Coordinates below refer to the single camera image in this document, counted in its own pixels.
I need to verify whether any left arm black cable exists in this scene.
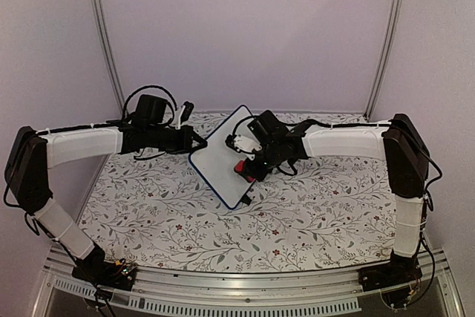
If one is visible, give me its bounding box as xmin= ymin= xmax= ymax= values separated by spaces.
xmin=121 ymin=85 xmax=179 ymax=128

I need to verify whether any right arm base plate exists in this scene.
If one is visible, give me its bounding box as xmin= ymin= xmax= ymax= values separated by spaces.
xmin=358 ymin=255 xmax=422 ymax=292

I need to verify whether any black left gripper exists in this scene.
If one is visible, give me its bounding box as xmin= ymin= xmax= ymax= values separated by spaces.
xmin=147 ymin=125 xmax=208 ymax=156

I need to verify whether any black whiteboard stand foot left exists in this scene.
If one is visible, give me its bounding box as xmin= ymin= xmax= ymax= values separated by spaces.
xmin=240 ymin=195 xmax=252 ymax=206

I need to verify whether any red whiteboard eraser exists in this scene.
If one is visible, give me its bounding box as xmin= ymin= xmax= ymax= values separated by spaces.
xmin=234 ymin=160 xmax=255 ymax=183

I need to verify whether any blue-framed whiteboard with writing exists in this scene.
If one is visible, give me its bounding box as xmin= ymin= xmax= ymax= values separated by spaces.
xmin=189 ymin=105 xmax=257 ymax=209

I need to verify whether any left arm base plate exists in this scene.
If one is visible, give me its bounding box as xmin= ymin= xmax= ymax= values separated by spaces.
xmin=72 ymin=258 xmax=137 ymax=291

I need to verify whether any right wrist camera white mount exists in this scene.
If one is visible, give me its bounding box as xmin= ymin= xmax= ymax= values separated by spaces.
xmin=225 ymin=134 xmax=262 ymax=160

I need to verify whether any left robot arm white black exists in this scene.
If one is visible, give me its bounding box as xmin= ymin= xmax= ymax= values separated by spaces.
xmin=4 ymin=94 xmax=206 ymax=283

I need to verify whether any left aluminium frame post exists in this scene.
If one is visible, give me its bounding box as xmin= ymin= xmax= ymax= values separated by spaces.
xmin=91 ymin=0 xmax=125 ymax=112

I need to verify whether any aluminium front rail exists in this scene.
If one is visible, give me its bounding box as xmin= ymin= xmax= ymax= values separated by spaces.
xmin=33 ymin=248 xmax=465 ymax=316

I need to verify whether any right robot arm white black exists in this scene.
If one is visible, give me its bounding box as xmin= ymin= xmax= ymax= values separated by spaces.
xmin=226 ymin=111 xmax=433 ymax=284

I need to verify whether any right aluminium frame post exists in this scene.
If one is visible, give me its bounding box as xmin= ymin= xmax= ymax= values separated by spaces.
xmin=364 ymin=0 xmax=403 ymax=120

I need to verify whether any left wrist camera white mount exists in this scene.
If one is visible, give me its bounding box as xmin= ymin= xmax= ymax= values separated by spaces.
xmin=171 ymin=101 xmax=194 ymax=130

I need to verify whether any aluminium frame post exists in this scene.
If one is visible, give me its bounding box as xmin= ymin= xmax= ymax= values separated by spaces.
xmin=364 ymin=0 xmax=403 ymax=120
xmin=91 ymin=0 xmax=125 ymax=112

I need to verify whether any floral patterned table mat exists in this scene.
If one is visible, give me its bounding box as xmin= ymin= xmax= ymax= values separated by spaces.
xmin=76 ymin=111 xmax=422 ymax=272

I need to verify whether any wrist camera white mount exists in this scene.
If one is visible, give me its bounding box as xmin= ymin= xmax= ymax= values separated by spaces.
xmin=225 ymin=134 xmax=262 ymax=160
xmin=171 ymin=101 xmax=194 ymax=130

